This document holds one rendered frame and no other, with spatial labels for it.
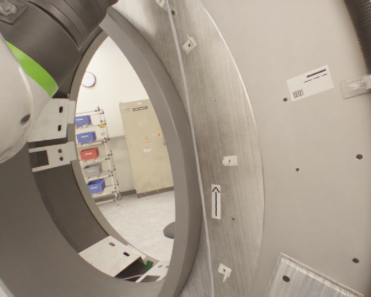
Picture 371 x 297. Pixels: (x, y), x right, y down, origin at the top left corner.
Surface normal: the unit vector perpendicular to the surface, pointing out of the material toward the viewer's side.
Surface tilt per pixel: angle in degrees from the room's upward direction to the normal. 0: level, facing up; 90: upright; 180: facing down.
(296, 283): 90
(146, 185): 90
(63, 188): 76
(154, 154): 90
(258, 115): 90
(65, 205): 69
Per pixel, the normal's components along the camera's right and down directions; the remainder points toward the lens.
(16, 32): 0.32, -0.18
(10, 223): 0.72, -0.48
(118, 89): 0.17, 0.07
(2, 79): 0.97, -0.12
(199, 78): -0.49, 0.17
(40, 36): 0.62, 0.04
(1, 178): 0.85, -0.12
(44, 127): 0.86, 0.34
